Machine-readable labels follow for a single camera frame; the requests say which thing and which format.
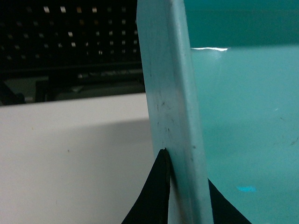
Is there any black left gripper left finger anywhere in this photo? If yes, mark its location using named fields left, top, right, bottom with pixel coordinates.
left=122, top=148, right=171, bottom=224

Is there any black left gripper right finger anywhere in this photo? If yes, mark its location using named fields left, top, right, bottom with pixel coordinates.
left=208, top=179, right=251, bottom=224

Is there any turquoise plastic tray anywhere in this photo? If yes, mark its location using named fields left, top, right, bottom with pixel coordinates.
left=137, top=0, right=299, bottom=224

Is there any black perforated metal panel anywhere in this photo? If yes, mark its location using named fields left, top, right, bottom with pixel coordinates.
left=0, top=0, right=142, bottom=79

